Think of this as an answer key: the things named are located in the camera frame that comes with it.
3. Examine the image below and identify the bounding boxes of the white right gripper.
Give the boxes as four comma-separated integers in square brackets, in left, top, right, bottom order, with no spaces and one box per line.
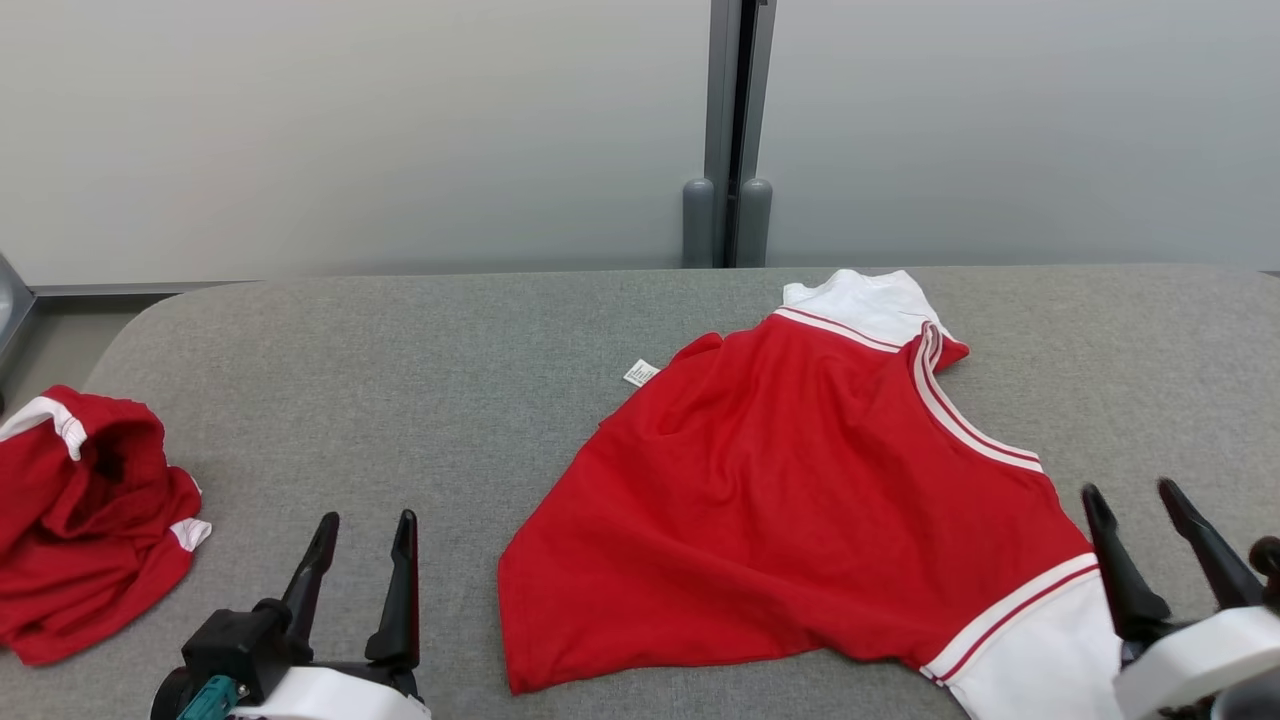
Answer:
[1081,478,1280,720]

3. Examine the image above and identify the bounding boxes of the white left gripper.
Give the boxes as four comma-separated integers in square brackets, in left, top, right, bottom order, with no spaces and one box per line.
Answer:
[235,509,433,720]

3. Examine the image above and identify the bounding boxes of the red shorts white stripes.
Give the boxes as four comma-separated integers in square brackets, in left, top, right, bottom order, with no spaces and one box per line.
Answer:
[0,385,213,667]

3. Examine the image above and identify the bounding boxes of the red white basketball jersey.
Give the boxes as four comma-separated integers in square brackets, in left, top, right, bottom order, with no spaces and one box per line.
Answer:
[497,268,1126,720]

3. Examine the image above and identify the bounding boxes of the grey partition post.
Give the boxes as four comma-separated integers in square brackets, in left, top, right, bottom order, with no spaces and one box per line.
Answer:
[682,0,776,269]

